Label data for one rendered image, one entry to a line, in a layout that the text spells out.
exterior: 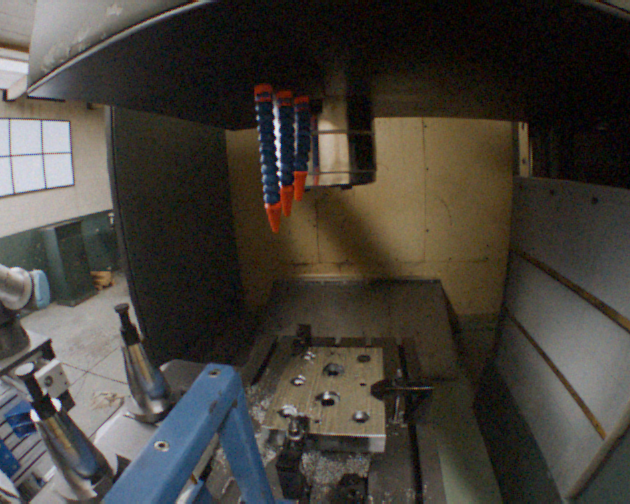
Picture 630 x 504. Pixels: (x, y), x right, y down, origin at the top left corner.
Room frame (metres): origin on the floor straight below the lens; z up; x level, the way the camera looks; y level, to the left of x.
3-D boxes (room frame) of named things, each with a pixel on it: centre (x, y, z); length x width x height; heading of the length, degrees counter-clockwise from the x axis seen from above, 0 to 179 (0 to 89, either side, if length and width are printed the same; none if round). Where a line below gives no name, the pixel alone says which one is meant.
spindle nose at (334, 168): (0.46, -0.02, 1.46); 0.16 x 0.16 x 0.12
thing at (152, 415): (0.22, 0.18, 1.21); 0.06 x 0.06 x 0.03
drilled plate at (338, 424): (0.52, -0.02, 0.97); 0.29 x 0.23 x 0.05; 170
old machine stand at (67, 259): (3.42, 3.69, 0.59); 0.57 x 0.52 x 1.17; 170
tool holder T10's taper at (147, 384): (0.22, 0.18, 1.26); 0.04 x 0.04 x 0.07
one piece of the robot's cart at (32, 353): (0.52, 0.99, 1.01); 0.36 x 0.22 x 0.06; 80
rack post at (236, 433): (0.26, 0.11, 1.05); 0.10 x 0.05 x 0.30; 80
